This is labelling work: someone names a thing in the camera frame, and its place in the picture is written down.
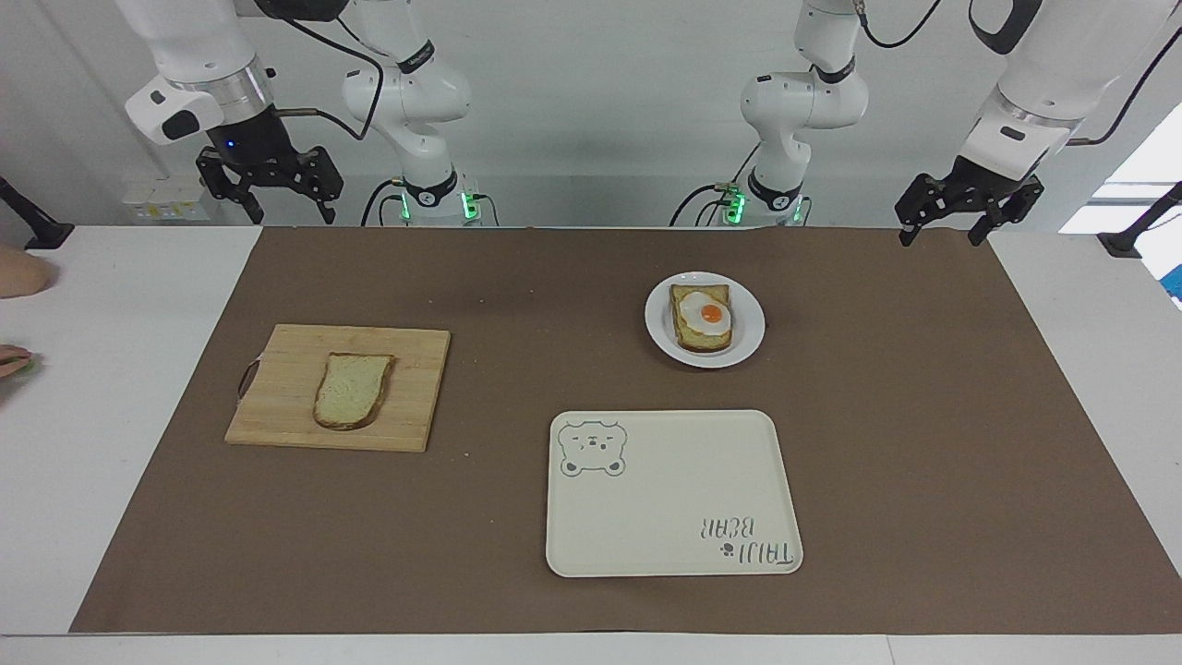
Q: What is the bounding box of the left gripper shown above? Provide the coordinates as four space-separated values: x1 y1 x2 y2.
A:
894 154 1046 248

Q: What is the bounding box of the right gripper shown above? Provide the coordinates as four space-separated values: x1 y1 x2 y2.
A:
195 103 345 225

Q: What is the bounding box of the round white plate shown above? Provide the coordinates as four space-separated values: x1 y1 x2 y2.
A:
644 271 767 370

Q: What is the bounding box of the black stand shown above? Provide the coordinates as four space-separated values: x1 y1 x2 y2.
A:
1096 180 1182 259
0 175 76 251

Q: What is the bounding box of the wooden cutting board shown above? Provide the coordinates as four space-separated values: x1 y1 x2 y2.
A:
223 322 452 454

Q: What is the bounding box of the plain bread slice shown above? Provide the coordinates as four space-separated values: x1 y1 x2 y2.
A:
311 352 397 431

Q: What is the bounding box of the fried egg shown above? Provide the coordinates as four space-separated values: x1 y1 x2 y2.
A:
678 293 733 339

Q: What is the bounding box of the toasted bread slice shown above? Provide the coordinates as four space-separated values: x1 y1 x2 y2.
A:
669 283 736 355

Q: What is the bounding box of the cream tray with bear print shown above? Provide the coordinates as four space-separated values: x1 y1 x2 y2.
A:
544 409 805 580

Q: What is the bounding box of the black cable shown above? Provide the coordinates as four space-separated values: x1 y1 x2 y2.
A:
359 177 409 228
1068 26 1182 149
669 141 769 228
273 7 387 142
853 0 945 50

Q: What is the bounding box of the white wall socket box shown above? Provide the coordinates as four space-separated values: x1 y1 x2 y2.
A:
121 179 212 224

